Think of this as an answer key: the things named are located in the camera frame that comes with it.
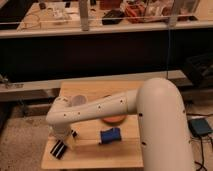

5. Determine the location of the black white striped eraser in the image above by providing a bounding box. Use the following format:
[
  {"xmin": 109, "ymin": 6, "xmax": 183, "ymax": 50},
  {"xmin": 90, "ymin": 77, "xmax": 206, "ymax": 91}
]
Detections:
[{"xmin": 50, "ymin": 130, "xmax": 77, "ymax": 160}]

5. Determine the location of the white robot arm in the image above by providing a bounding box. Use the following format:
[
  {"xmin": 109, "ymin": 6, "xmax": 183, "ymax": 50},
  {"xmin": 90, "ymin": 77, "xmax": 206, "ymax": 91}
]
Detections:
[{"xmin": 46, "ymin": 78, "xmax": 195, "ymax": 171}]

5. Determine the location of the blue crumpled cloth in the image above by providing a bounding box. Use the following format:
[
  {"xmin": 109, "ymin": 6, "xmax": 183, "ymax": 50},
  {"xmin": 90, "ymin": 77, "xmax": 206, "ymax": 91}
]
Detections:
[{"xmin": 100, "ymin": 127, "xmax": 122, "ymax": 144}]

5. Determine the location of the orange bowl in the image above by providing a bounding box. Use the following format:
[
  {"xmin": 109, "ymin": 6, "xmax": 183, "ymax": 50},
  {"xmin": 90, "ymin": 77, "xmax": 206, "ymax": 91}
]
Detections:
[{"xmin": 101, "ymin": 115, "xmax": 127, "ymax": 124}]

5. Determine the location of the black power adapter box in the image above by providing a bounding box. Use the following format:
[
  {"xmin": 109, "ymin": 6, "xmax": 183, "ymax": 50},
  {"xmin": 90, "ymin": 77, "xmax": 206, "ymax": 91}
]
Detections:
[{"xmin": 188, "ymin": 118, "xmax": 213, "ymax": 137}]

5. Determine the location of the black bag on bench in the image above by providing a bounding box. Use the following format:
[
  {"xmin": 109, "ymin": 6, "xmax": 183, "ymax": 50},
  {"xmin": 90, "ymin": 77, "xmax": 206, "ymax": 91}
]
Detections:
[{"xmin": 102, "ymin": 10, "xmax": 124, "ymax": 25}]

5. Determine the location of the red box on bench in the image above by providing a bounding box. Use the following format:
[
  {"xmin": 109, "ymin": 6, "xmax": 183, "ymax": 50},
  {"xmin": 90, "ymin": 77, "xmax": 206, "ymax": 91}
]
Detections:
[{"xmin": 125, "ymin": 4, "xmax": 145, "ymax": 23}]

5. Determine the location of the metal rail beam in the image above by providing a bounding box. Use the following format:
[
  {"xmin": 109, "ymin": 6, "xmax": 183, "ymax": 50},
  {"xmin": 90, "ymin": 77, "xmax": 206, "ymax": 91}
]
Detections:
[{"xmin": 0, "ymin": 70, "xmax": 185, "ymax": 102}]

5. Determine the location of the black cable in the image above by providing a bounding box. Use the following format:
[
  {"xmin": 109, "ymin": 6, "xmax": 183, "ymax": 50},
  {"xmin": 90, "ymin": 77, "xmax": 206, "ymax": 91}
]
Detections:
[{"xmin": 186, "ymin": 113, "xmax": 213, "ymax": 171}]

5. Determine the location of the metal frame post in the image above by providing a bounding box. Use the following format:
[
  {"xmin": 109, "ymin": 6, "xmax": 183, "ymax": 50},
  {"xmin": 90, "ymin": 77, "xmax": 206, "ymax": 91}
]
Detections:
[{"xmin": 78, "ymin": 0, "xmax": 89, "ymax": 31}]

